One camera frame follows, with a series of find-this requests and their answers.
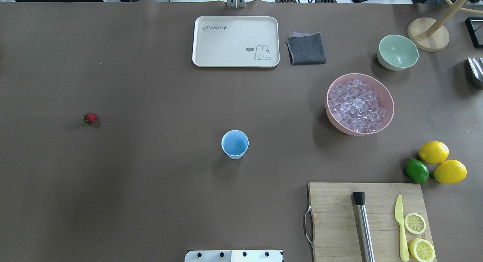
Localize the pile of clear ice cubes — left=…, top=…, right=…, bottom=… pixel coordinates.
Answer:
left=328, top=78, right=387, bottom=133

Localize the lemon half lower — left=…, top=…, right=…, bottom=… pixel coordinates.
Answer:
left=409, top=238, right=436, bottom=262

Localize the wooden glass rack stand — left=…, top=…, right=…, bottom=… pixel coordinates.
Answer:
left=407, top=0, right=482, bottom=52

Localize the green lime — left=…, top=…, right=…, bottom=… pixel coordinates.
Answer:
left=404, top=159, right=430, bottom=184

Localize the yellow lemon lower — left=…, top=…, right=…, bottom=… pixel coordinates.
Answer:
left=432, top=159, right=467, bottom=184

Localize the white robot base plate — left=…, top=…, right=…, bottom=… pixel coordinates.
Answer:
left=184, top=250, right=284, bottom=262

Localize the wooden cutting board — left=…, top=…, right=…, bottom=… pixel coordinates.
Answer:
left=308, top=182, right=429, bottom=262

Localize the green bowl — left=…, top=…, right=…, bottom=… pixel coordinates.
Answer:
left=377, top=35, right=419, bottom=71

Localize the lemon half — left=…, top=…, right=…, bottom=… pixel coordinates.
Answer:
left=403, top=212, right=427, bottom=235
left=409, top=238, right=436, bottom=262

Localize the light blue plastic cup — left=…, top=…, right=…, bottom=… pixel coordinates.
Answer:
left=221, top=130, right=249, bottom=159

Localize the yellow lemon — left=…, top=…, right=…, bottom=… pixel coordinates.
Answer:
left=418, top=141, right=449, bottom=164
left=432, top=159, right=467, bottom=184

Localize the steel muddler black tip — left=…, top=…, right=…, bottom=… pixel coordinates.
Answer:
left=352, top=192, right=375, bottom=262

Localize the lemon half upper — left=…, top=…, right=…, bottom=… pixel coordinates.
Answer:
left=403, top=212, right=427, bottom=235

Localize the black framed tray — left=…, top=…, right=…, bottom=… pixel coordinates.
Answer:
left=465, top=17, right=483, bottom=48

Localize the grey folded cloth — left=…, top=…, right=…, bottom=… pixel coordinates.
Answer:
left=285, top=32, right=326, bottom=66

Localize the cream rabbit tray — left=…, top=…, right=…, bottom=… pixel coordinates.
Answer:
left=192, top=16, right=280, bottom=67

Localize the yellow plastic knife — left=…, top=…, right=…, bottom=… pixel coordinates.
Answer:
left=394, top=195, right=409, bottom=262

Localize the yellow lemon upper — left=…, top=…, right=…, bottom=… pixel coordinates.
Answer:
left=418, top=141, right=449, bottom=164

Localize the red strawberry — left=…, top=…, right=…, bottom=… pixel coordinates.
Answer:
left=83, top=113, right=98, bottom=124

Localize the pink bowl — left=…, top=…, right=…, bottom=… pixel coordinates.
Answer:
left=325, top=73, right=395, bottom=136

